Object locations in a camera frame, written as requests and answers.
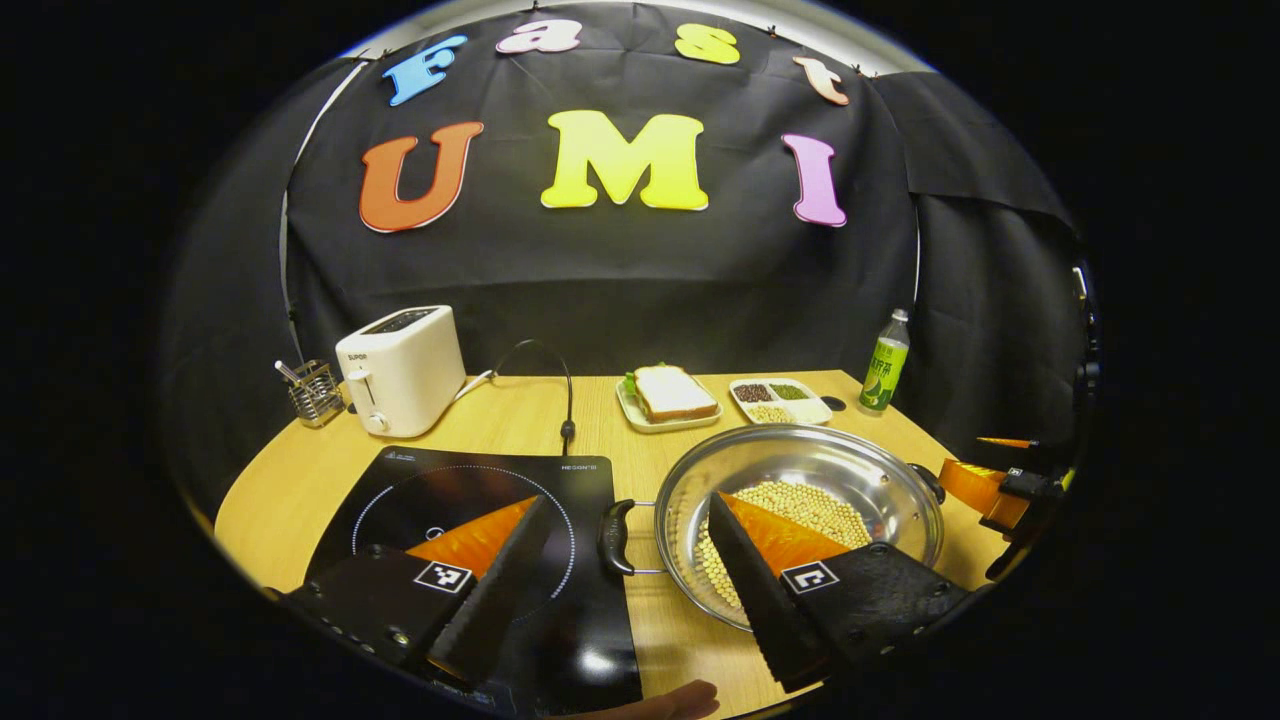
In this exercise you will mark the sandwich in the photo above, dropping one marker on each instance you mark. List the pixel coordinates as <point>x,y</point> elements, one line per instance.
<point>672,392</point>

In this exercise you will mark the white toaster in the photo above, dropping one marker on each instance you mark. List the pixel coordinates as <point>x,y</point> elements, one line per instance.
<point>405,370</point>

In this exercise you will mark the small black round cap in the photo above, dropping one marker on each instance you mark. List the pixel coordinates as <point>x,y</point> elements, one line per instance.
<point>833,403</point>

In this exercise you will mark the steel pot with soybeans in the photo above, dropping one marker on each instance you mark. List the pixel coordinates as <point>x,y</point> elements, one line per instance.
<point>790,460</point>

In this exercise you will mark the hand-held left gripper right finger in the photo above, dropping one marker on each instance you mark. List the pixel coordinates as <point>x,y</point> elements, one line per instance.
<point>760,610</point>

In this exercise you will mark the white divided bean tray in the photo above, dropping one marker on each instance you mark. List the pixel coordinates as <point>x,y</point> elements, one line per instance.
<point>780,400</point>

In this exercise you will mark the green drink bottle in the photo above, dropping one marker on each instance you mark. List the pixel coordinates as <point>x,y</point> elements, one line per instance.
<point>884,370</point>

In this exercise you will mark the black induction cooktop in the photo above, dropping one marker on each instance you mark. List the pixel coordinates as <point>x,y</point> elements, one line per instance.
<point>470,490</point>

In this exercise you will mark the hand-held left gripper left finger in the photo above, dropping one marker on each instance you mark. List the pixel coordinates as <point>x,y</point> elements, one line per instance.
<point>500,600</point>

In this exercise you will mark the pale rectangular plate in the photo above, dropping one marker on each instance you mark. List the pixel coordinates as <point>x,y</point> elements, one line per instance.
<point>660,424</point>

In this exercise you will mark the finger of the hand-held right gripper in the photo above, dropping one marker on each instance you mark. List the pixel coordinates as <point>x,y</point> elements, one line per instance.
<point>1005,442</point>
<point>975,487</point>

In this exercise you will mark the black backdrop cloth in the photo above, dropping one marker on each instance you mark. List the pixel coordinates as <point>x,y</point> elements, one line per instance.
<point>620,280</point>

